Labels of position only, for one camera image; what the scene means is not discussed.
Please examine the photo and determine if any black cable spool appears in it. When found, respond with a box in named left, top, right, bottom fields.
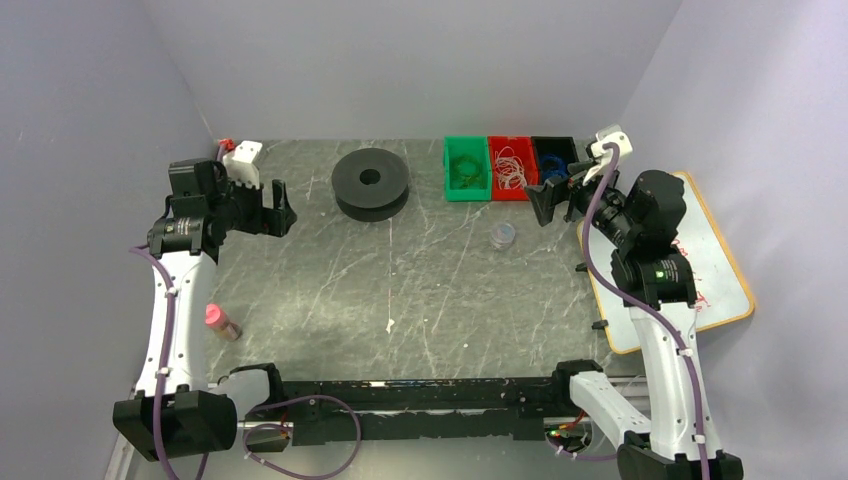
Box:
left=331, top=148, right=410, bottom=223

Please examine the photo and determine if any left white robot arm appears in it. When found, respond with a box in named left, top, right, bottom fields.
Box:
left=112, top=159, right=297, bottom=465

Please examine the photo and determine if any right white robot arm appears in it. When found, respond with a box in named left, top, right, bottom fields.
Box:
left=525, top=170, right=744, bottom=479

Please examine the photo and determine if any black plastic bin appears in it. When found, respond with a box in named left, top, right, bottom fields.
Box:
left=530, top=136, right=578, bottom=185

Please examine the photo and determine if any red plastic bin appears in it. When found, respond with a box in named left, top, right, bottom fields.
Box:
left=487, top=136, right=539, bottom=202

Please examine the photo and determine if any clear round plastic container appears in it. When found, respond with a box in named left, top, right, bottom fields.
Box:
left=490, top=222, right=517, bottom=251

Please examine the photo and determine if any green plastic bin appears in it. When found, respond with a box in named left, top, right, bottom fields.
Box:
left=443, top=136, right=492, bottom=202

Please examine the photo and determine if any pink capped small bottle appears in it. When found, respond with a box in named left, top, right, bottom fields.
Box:
left=205, top=303, right=242, bottom=342

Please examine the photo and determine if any blue coiled cable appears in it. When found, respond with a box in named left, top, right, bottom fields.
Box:
left=537, top=154, right=571, bottom=183

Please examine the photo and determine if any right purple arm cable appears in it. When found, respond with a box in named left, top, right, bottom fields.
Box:
left=547, top=142, right=713, bottom=480

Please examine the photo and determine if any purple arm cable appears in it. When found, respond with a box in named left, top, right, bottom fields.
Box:
left=547, top=142, right=713, bottom=480
left=128, top=245, right=362, bottom=480

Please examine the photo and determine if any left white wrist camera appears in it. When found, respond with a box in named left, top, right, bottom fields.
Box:
left=222, top=140, right=263, bottom=189

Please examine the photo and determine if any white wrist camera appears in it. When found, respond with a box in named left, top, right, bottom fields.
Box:
left=222, top=140, right=263, bottom=189
left=582, top=124, right=633, bottom=186

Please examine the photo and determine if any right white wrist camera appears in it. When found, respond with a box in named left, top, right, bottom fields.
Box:
left=582, top=124, right=633, bottom=186

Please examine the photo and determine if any green coiled cable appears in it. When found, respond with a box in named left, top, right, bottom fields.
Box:
left=451, top=153, right=486, bottom=188

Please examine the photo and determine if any whiteboard with wooden frame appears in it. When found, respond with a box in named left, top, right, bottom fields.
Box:
left=589, top=171, right=756, bottom=354

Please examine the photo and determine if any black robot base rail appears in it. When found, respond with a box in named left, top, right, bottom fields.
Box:
left=243, top=373, right=585, bottom=446

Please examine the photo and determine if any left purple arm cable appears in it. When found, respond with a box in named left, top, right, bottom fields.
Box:
left=128, top=245, right=362, bottom=480

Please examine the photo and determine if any aluminium extrusion frame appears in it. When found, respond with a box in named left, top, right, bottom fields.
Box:
left=103, top=434, right=143, bottom=480

